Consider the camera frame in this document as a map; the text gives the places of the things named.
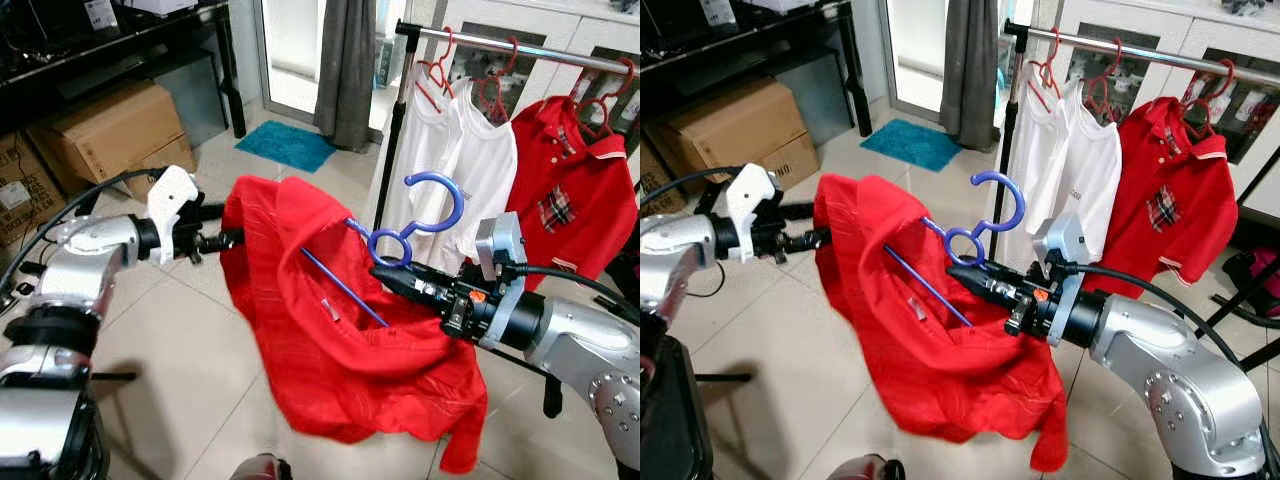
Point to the grey curtain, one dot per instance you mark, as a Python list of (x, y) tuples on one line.
[(345, 70), (970, 70)]

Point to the large brown cardboard box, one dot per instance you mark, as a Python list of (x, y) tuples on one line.
[(740, 120), (110, 130)]

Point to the black shelf unit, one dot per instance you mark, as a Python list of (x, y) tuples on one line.
[(120, 45), (760, 45)]

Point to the purple plastic hanger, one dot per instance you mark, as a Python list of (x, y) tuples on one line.
[(1018, 200), (458, 200)]

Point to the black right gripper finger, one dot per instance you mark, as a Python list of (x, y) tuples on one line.
[(988, 300), (410, 280), (418, 300), (982, 279)]

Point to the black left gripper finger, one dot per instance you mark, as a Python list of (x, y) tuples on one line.
[(795, 211), (212, 212), (228, 240), (808, 240)]

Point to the teal floor mat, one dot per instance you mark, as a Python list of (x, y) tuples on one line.
[(910, 145), (285, 145)]

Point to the chrome clothes rack black stands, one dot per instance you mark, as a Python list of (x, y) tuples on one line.
[(470, 40), (1080, 40)]

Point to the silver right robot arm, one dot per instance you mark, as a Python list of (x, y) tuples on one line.
[(580, 345), (1180, 370)]

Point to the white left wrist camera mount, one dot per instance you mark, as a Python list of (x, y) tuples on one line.
[(745, 200), (170, 200)]

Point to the maroon bag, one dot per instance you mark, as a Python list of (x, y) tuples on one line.
[(1255, 285)]

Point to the red plastic hanger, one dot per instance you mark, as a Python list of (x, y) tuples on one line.
[(497, 95), (600, 110), (1105, 92), (1045, 68), (437, 70), (1208, 105)]

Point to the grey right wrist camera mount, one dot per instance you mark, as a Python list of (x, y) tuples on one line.
[(500, 245), (1065, 245)]

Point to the white glass door cabinet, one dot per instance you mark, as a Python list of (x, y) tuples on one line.
[(1150, 15), (500, 15)]

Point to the labelled cardboard box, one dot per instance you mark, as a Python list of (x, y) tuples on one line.
[(20, 190)]

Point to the red polo shirt white trim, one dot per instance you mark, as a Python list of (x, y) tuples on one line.
[(570, 160), (1190, 160)]

